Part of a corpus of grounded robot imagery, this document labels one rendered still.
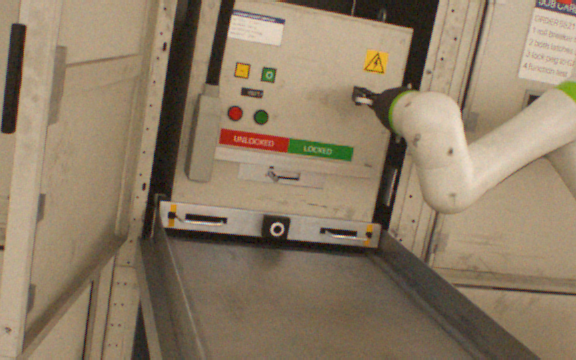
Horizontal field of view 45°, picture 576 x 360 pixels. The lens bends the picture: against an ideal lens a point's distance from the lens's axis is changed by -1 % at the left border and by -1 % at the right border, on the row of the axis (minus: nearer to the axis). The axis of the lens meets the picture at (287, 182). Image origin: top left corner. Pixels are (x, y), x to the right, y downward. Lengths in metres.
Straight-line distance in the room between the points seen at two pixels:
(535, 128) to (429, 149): 0.25
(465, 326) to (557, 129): 0.42
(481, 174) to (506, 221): 0.52
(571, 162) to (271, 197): 0.67
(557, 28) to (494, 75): 0.19
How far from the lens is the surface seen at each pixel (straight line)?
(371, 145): 1.68
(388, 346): 1.26
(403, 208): 1.71
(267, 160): 1.57
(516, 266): 1.90
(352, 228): 1.71
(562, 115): 1.46
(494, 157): 1.36
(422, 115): 1.25
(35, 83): 0.90
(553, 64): 1.81
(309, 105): 1.61
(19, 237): 0.95
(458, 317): 1.42
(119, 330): 1.66
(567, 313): 2.06
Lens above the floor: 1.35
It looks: 12 degrees down
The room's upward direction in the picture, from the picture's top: 11 degrees clockwise
